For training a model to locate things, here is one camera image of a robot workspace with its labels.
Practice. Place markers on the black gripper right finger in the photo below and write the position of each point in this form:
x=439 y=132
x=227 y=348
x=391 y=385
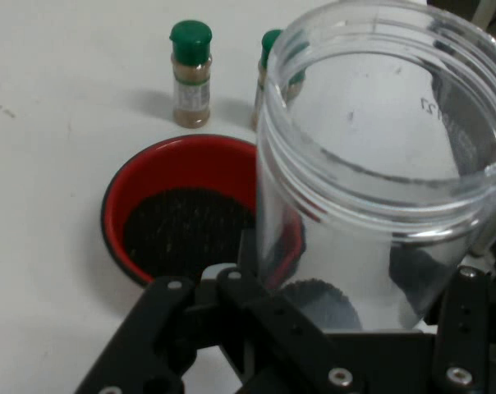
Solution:
x=463 y=328

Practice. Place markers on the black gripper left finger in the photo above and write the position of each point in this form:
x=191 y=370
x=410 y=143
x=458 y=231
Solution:
x=141 y=328

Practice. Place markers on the clear plastic jar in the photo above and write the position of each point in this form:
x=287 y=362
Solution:
x=375 y=123

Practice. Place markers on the black seeds in bowl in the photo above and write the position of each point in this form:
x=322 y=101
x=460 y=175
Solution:
x=182 y=230

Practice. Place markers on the red bowl with black rim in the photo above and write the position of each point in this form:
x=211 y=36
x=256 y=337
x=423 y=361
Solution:
x=170 y=164

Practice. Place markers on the spice bottle with green cap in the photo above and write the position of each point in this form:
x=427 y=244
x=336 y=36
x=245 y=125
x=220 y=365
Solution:
x=190 y=82
x=268 y=45

